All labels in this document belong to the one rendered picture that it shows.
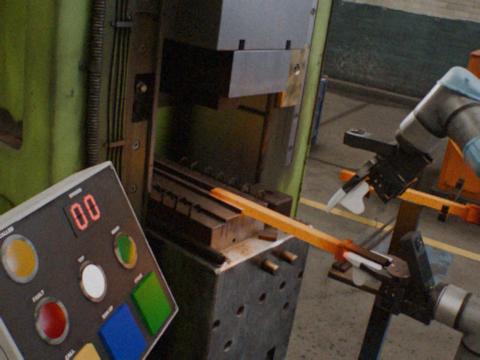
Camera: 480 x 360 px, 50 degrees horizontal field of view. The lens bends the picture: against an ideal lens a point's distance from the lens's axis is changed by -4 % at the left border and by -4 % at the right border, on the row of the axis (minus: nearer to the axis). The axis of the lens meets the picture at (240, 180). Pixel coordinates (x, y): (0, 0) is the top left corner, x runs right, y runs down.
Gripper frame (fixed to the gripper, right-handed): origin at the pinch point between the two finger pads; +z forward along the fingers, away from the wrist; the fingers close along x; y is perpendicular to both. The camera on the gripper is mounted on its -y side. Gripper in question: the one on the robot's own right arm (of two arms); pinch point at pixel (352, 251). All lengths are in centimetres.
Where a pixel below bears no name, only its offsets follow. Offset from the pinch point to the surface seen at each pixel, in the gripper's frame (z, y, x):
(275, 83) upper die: 27.4, -28.7, 3.3
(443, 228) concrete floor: 53, 103, 284
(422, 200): 0.3, -1.6, 38.8
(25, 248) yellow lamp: 12, -17, -65
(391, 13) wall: 318, -35, 704
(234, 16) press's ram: 27, -43, -13
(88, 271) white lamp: 12, -11, -55
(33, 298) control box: 9, -12, -66
